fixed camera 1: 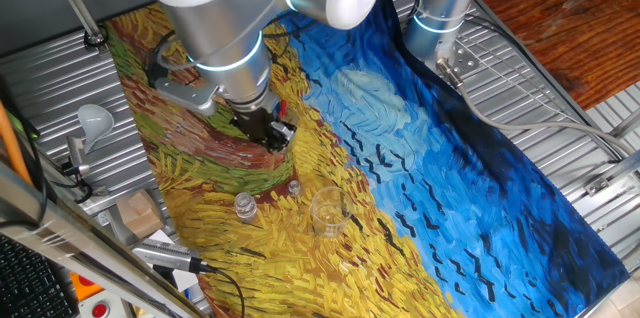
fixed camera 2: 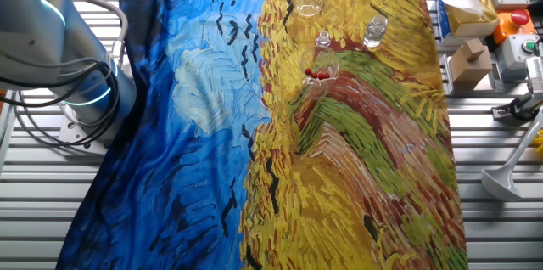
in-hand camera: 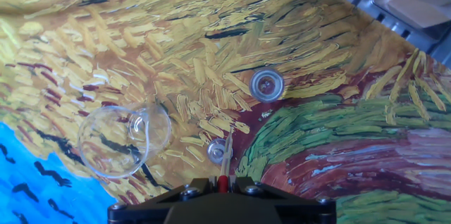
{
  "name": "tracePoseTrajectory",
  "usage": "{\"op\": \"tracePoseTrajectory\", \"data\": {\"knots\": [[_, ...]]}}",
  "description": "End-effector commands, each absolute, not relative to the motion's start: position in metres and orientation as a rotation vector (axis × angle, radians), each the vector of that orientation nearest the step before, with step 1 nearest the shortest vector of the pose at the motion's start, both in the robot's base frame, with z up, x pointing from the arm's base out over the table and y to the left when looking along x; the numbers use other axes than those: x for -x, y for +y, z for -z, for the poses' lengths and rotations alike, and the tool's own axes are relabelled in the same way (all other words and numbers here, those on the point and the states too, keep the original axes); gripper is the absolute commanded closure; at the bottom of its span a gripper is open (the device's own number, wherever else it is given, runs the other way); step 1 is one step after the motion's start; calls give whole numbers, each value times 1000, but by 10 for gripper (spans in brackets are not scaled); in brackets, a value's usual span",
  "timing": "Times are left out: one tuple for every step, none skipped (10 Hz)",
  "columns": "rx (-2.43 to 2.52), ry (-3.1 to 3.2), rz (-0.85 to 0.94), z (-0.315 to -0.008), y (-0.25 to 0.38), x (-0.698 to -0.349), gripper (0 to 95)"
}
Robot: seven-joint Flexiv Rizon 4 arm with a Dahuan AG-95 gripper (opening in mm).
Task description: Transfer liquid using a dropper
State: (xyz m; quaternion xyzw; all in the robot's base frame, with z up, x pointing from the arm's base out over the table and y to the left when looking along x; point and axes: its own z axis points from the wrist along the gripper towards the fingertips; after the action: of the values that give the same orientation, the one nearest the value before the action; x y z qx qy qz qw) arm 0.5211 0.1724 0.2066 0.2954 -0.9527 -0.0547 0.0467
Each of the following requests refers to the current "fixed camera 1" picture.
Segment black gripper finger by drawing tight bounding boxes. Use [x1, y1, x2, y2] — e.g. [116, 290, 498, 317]
[269, 120, 298, 153]
[253, 135, 276, 155]

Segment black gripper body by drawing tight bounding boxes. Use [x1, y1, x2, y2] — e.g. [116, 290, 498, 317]
[233, 104, 282, 143]

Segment clear glass bottle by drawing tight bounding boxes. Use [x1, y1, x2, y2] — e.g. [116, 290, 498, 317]
[234, 191, 260, 224]

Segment Van Gogh painting tablecloth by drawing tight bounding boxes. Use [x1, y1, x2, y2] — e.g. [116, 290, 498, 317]
[104, 0, 631, 318]

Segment brown cardboard box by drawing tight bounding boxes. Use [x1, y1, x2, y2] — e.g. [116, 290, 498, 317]
[116, 188, 167, 240]

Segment white plastic ladle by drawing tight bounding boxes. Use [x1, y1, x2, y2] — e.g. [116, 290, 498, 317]
[76, 103, 116, 155]

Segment black table clamp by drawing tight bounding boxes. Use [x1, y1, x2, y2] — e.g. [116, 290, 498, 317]
[58, 157, 97, 205]

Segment metal pole black foot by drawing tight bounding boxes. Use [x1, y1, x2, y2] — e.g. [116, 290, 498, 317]
[42, 0, 109, 50]

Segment orange box red button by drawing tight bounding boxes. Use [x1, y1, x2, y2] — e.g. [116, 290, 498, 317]
[68, 270, 105, 304]

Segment grey box red button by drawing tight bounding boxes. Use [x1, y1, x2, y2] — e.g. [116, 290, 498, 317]
[78, 290, 127, 318]

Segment grey base conduit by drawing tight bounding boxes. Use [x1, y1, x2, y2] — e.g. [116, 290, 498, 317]
[437, 57, 637, 158]

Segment orange pole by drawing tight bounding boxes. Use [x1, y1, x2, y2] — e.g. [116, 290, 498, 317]
[0, 100, 34, 187]

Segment black keyboard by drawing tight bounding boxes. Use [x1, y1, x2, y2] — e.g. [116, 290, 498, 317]
[0, 235, 80, 318]

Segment silver camera bracket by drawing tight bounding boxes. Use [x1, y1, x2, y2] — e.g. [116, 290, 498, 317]
[153, 77, 225, 117]

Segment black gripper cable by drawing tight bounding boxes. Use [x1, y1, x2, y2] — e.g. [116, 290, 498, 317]
[261, 16, 317, 42]

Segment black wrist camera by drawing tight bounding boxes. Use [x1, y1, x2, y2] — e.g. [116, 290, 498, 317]
[143, 31, 176, 90]

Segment silver depth camera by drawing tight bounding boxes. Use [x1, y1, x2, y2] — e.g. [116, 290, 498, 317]
[131, 238, 204, 275]

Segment black depth camera cable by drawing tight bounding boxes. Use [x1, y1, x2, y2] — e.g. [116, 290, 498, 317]
[198, 261, 247, 318]

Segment silver clamp mounted camera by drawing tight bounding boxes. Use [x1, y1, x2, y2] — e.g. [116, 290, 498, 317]
[66, 135, 87, 172]

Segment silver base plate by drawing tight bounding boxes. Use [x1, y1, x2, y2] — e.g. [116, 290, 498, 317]
[433, 39, 482, 81]

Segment aluminium frame bar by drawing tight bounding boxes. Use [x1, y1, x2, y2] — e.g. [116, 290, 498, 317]
[0, 160, 209, 318]

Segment metal corner bracket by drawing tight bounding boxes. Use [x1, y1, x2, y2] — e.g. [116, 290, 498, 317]
[583, 150, 640, 198]

